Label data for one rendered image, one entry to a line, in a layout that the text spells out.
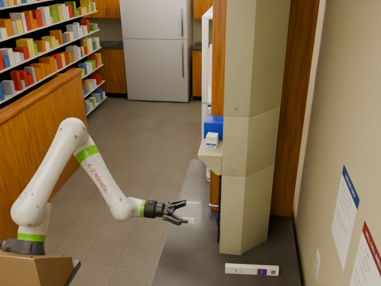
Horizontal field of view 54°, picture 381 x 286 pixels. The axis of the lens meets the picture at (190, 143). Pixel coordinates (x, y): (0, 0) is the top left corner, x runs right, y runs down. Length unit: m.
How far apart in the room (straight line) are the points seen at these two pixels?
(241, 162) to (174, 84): 5.17
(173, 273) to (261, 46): 1.14
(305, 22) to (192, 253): 1.28
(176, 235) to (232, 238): 0.35
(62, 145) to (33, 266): 0.52
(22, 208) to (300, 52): 1.45
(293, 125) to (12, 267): 1.48
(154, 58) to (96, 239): 3.91
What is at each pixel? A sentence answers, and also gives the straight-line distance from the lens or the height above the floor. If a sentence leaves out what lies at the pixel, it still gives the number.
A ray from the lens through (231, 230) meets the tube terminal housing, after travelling 1.94.
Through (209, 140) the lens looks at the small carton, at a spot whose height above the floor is 1.55.
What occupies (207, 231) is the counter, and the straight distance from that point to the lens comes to 2.17.
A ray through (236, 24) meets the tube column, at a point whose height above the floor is 2.09.
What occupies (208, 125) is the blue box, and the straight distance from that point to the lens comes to 1.85.
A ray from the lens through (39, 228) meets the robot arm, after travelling 1.91.
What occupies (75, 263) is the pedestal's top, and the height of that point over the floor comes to 0.94.
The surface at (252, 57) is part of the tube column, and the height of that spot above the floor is 1.97.
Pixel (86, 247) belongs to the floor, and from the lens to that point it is 3.64.
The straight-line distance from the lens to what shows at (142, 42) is 6.77.
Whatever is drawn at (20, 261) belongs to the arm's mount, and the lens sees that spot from 1.74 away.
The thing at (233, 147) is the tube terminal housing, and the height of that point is 1.56.
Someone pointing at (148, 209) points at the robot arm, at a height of 1.17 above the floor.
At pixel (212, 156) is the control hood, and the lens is 1.72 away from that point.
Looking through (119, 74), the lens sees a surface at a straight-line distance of 7.18.
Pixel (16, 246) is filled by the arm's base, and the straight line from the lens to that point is 1.93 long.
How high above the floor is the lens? 2.31
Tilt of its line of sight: 26 degrees down
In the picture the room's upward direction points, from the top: 1 degrees counter-clockwise
